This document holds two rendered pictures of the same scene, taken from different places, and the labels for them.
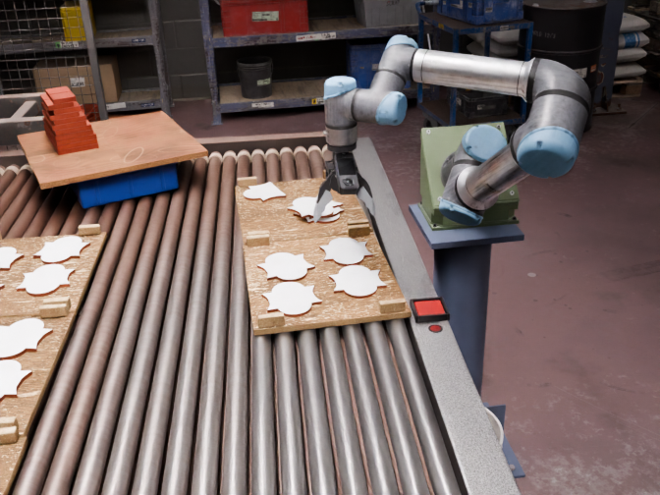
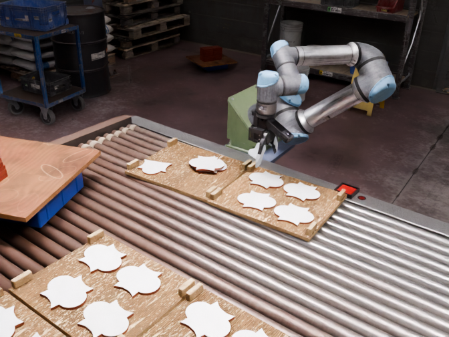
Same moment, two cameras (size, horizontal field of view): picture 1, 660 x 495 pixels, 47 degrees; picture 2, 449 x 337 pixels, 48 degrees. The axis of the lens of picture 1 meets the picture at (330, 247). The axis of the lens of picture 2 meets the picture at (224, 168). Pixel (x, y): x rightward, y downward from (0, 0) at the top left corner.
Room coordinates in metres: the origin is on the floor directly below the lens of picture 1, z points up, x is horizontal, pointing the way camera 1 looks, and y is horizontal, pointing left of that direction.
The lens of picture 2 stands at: (0.70, 1.40, 1.92)
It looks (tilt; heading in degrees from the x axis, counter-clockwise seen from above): 28 degrees down; 310
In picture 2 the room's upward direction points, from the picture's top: 2 degrees clockwise
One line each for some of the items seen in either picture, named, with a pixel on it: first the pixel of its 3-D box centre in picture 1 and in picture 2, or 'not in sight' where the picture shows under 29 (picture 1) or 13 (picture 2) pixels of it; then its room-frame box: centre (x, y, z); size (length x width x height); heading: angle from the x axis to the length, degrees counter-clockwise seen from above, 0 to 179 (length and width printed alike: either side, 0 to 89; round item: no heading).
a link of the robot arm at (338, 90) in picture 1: (341, 102); (268, 87); (1.73, -0.04, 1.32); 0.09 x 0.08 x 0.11; 61
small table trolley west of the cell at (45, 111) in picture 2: (467, 75); (35, 67); (5.19, -1.00, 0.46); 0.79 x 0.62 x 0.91; 7
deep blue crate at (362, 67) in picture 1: (377, 61); not in sight; (6.23, -0.45, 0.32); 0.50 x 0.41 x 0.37; 93
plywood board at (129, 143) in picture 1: (108, 144); (6, 172); (2.34, 0.70, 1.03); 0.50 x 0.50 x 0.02; 26
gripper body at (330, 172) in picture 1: (341, 165); (262, 126); (1.74, -0.04, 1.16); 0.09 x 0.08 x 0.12; 8
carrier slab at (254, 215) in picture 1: (299, 208); (190, 169); (2.01, 0.09, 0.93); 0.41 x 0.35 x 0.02; 9
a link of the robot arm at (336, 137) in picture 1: (340, 134); (265, 107); (1.73, -0.03, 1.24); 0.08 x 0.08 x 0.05
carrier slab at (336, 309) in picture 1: (319, 278); (278, 199); (1.60, 0.03, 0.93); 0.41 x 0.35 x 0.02; 8
